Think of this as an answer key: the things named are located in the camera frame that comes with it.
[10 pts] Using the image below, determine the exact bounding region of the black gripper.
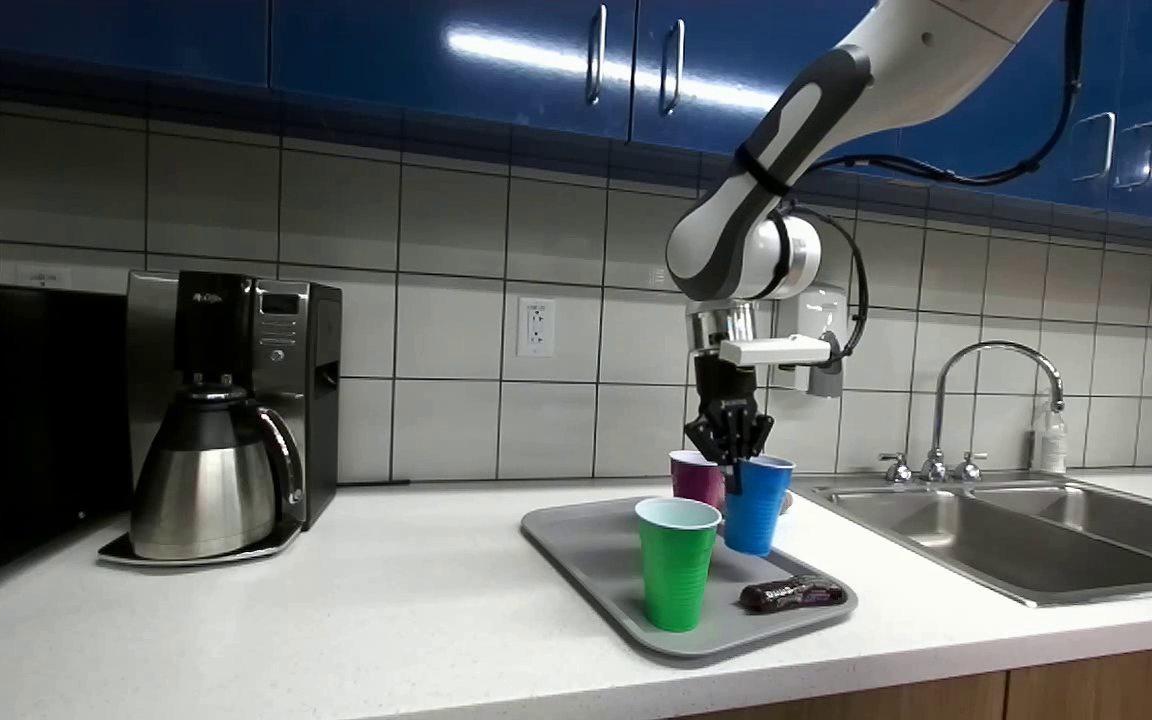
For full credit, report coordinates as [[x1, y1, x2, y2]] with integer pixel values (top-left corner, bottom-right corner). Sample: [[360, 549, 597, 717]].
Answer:
[[680, 350, 782, 471]]

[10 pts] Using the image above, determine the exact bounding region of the blue plastic cup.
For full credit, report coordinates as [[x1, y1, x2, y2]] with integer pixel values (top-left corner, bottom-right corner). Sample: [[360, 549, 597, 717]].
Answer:
[[721, 451, 799, 561]]

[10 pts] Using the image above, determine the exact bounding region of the magenta plastic cup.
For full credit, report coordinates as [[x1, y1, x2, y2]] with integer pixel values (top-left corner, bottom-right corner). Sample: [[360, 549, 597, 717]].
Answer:
[[664, 449, 734, 513]]

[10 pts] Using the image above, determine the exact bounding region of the green plastic cup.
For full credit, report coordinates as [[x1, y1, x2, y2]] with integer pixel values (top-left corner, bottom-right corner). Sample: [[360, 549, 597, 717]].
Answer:
[[634, 497, 725, 635]]

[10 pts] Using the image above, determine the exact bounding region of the grey plastic tray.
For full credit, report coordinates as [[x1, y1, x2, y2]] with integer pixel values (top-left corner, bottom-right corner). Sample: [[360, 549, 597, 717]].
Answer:
[[517, 492, 865, 668]]

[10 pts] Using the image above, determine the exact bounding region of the dark chocolate bar wrapper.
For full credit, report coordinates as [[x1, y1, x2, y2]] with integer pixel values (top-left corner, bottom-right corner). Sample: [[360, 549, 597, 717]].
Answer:
[[736, 573, 853, 622]]

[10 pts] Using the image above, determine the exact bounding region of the chrome gooseneck faucet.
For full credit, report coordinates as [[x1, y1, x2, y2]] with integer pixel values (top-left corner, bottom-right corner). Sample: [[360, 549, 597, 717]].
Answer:
[[926, 335, 1072, 486]]

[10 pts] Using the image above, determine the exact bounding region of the clear dish soap bottle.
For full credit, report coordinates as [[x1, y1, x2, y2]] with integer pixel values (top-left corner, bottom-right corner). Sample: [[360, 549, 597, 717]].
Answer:
[[1027, 406, 1072, 482]]

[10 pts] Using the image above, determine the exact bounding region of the stainless steel double sink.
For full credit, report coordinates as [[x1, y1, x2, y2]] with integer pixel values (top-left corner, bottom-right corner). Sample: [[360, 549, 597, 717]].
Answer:
[[810, 467, 1152, 611]]

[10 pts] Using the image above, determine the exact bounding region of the wooden base cabinet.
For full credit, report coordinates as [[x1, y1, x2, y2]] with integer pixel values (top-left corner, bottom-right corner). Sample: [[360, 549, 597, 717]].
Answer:
[[671, 635, 1152, 720]]

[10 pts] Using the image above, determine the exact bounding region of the black steel coffee maker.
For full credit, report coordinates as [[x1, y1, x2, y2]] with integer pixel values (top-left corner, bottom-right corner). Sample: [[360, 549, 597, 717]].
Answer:
[[98, 267, 346, 573]]

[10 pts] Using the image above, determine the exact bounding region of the stainless steel coffee carafe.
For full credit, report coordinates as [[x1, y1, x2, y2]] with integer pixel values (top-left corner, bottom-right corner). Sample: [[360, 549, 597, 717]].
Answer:
[[128, 390, 310, 563]]

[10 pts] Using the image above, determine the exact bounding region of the black microwave oven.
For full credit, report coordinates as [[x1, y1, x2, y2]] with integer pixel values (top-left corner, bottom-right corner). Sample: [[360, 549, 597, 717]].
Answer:
[[0, 277, 137, 611]]

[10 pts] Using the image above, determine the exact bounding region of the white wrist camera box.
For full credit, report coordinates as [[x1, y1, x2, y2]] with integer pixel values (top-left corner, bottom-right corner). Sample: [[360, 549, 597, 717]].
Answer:
[[711, 300, 839, 374]]

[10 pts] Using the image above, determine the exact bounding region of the white wall soap dispenser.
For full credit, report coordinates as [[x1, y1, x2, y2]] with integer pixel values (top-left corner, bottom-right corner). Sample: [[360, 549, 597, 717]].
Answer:
[[769, 284, 853, 399]]

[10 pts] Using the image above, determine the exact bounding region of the white wall power outlet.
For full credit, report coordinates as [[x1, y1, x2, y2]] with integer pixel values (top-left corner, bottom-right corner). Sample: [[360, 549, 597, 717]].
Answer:
[[511, 293, 560, 365]]

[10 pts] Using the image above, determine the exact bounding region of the chrome cabinet door handle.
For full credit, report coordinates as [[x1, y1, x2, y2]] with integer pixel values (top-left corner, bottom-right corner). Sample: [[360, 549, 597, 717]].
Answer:
[[579, 0, 614, 112], [1124, 115, 1152, 192], [1078, 108, 1124, 183], [657, 18, 692, 125]]

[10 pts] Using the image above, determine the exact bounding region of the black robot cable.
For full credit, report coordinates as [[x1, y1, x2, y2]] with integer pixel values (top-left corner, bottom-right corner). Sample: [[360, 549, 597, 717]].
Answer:
[[810, 0, 1097, 370]]

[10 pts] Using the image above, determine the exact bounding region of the blue glossy wall cabinet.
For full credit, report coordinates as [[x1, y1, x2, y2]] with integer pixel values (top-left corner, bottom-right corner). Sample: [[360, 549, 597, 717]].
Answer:
[[0, 0, 1152, 241]]

